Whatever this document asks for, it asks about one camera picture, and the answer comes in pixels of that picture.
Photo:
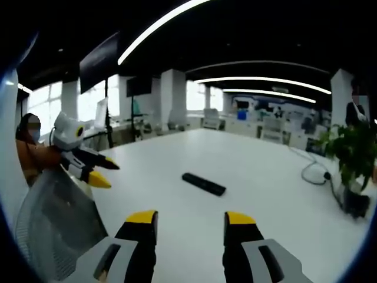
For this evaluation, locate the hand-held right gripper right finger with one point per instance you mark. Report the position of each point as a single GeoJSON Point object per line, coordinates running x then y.
{"type": "Point", "coordinates": [250, 250]}

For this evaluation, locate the person's orange jacket torso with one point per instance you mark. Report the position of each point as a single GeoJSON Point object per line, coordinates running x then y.
{"type": "Point", "coordinates": [28, 159]}

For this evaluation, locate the long ceiling light strip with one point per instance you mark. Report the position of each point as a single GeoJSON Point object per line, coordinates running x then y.
{"type": "Point", "coordinates": [271, 93]}
{"type": "Point", "coordinates": [153, 29]}
{"type": "Point", "coordinates": [265, 80]}

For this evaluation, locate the black tripod stand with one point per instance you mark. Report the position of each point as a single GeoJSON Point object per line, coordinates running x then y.
{"type": "Point", "coordinates": [108, 123]}

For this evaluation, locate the green leafy plant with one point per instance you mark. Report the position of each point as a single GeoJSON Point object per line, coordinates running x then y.
{"type": "Point", "coordinates": [352, 153]}

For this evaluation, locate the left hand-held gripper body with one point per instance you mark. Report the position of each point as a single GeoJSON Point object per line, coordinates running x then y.
{"type": "Point", "coordinates": [66, 135]}

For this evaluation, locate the black monitor on stand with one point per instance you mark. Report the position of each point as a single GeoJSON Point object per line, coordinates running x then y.
{"type": "Point", "coordinates": [139, 86]}

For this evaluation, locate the black hanging panel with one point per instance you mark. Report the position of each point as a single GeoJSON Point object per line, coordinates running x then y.
{"type": "Point", "coordinates": [98, 63]}

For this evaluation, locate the white office chair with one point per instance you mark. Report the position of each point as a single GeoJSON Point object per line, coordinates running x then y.
{"type": "Point", "coordinates": [211, 118]}
{"type": "Point", "coordinates": [273, 129]}

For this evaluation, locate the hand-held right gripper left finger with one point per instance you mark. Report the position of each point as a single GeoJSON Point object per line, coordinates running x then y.
{"type": "Point", "coordinates": [134, 247]}

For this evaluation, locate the black remote control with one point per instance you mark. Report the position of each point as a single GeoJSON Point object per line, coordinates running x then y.
{"type": "Point", "coordinates": [203, 184]}

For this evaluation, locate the blue box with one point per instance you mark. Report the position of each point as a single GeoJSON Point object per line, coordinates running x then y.
{"type": "Point", "coordinates": [241, 115]}

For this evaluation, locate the grey mesh office chair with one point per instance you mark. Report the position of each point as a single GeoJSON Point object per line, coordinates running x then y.
{"type": "Point", "coordinates": [62, 218]}

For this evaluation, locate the black plant pot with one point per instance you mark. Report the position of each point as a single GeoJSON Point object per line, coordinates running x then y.
{"type": "Point", "coordinates": [357, 203]}

